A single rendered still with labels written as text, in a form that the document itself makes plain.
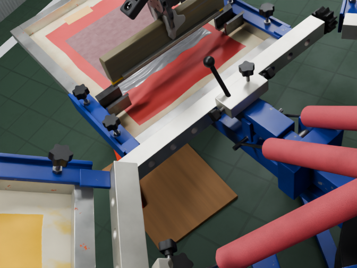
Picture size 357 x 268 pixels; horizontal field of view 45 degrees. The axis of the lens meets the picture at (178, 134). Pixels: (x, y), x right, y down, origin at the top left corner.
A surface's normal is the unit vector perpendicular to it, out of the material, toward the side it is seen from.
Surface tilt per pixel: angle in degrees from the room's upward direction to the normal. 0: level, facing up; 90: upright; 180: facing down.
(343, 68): 0
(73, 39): 0
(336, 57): 0
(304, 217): 32
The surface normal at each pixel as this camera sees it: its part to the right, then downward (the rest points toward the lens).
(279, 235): -0.52, 0.00
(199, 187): -0.20, -0.60
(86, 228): 0.35, -0.64
